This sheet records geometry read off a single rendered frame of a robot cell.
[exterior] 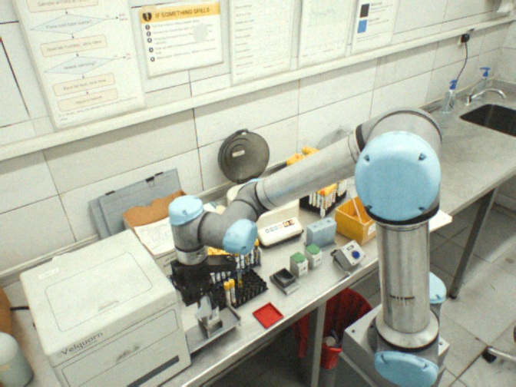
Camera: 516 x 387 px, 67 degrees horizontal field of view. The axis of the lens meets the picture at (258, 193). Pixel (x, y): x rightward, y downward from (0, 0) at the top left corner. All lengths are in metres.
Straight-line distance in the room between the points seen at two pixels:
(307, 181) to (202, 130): 0.80
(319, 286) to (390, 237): 0.68
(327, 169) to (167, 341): 0.56
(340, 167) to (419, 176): 0.23
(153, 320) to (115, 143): 0.68
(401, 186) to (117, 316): 0.62
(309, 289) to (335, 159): 0.63
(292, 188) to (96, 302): 0.49
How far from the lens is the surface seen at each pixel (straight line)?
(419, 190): 0.59
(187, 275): 0.96
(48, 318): 0.96
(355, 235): 1.47
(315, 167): 0.79
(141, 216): 1.50
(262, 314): 1.23
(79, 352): 0.93
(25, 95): 1.31
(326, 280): 1.34
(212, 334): 1.14
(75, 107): 1.33
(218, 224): 0.82
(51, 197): 1.44
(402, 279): 0.72
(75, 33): 1.28
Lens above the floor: 1.84
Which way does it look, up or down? 34 degrees down
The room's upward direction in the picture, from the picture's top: 2 degrees counter-clockwise
